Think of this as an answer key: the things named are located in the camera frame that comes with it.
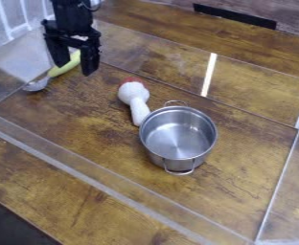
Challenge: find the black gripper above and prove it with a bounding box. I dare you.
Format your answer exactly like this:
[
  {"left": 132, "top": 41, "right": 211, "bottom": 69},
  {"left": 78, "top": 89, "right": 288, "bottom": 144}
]
[{"left": 42, "top": 0, "right": 101, "bottom": 77}]

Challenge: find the green handled metal spoon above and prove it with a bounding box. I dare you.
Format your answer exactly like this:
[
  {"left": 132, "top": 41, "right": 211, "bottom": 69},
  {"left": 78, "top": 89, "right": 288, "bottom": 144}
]
[{"left": 22, "top": 51, "right": 80, "bottom": 92}]

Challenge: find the white red toy mushroom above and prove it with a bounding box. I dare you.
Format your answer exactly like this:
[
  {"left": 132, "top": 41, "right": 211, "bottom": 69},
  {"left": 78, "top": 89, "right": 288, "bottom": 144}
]
[{"left": 117, "top": 77, "right": 151, "bottom": 126}]

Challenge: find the black strip on table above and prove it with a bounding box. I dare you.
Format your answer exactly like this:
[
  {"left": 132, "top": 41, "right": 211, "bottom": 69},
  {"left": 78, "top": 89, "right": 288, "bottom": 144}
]
[{"left": 194, "top": 3, "right": 278, "bottom": 30}]

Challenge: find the small steel pot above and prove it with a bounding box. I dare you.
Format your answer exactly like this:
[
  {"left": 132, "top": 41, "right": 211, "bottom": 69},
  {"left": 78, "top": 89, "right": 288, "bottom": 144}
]
[{"left": 139, "top": 100, "right": 219, "bottom": 176}]

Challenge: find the clear acrylic enclosure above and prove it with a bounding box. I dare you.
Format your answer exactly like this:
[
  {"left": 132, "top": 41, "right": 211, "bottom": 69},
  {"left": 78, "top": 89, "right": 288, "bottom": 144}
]
[{"left": 0, "top": 0, "right": 299, "bottom": 245}]

